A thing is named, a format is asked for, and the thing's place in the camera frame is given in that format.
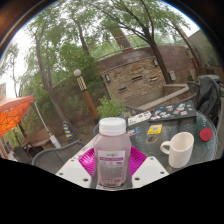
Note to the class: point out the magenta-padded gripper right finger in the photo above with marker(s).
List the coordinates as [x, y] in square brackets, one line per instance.
[148, 170]

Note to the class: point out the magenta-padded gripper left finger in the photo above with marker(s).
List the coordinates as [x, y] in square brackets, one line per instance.
[75, 170]

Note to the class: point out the pink drink bottle white cap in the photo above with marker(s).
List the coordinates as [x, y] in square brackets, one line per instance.
[112, 146]

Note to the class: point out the white ceramic mug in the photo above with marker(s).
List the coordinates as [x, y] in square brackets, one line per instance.
[181, 150]

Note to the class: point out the blue yellow striped cone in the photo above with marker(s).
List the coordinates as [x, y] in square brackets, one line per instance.
[68, 130]

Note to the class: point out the small colourful sticker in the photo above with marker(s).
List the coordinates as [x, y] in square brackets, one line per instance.
[134, 131]

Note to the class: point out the yellow card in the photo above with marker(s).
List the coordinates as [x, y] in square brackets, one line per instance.
[155, 129]

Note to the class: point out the white sticker sheet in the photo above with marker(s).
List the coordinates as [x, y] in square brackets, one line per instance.
[139, 118]

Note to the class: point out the black metal chair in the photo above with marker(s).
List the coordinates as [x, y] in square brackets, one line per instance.
[21, 153]

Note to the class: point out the black laptop with stickers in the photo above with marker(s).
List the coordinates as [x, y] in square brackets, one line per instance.
[173, 112]

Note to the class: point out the flat round red coaster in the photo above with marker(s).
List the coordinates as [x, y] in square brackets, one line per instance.
[206, 134]

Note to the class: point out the green potted plant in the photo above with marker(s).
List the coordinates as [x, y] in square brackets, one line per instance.
[110, 107]

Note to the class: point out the orange patio umbrella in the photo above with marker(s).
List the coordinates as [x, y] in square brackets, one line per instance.
[13, 113]

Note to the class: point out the leaning thin-trunk tree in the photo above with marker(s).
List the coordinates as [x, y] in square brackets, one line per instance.
[48, 83]

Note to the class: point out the dark-trunk tree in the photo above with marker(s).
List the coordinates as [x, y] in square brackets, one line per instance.
[158, 56]

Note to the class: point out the brown lamp post white globe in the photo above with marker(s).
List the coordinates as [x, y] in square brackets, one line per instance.
[87, 98]

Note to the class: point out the black wall lamp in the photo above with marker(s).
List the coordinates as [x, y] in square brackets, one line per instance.
[155, 62]
[107, 78]

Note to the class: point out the grey wall box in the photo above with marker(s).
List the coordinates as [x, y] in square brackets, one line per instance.
[172, 75]

